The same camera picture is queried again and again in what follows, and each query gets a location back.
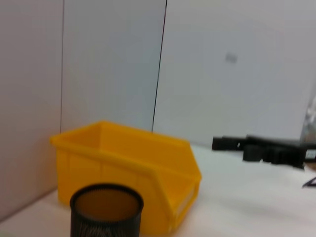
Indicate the yellow plastic bin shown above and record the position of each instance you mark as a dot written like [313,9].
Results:
[111,160]

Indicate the black mesh pen holder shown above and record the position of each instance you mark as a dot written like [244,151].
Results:
[106,227]

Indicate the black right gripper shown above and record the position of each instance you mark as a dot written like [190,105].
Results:
[284,151]

